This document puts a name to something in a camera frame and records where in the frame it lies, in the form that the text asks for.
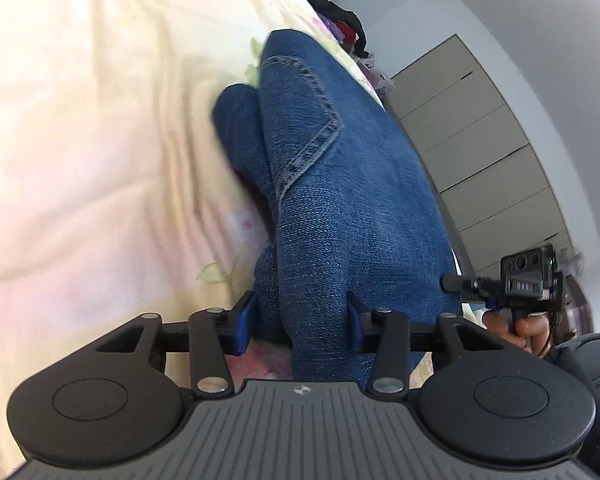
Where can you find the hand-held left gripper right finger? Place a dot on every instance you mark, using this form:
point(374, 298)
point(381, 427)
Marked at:
point(355, 323)

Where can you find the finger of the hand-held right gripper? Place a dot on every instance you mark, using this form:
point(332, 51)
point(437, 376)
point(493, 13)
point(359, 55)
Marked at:
point(467, 284)

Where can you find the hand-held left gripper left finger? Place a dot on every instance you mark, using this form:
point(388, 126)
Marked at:
point(242, 323)

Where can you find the blue denim pants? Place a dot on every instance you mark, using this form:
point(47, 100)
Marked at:
point(340, 210)

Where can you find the person's right hand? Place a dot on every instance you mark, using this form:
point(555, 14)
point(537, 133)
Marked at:
point(530, 329)

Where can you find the grey wardrobe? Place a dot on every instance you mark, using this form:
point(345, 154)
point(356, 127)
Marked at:
point(480, 135)

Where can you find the floral yellow bedsheet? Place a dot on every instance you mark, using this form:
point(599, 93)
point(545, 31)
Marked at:
point(105, 160)

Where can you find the pile of clothes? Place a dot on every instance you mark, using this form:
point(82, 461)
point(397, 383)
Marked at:
point(341, 16)

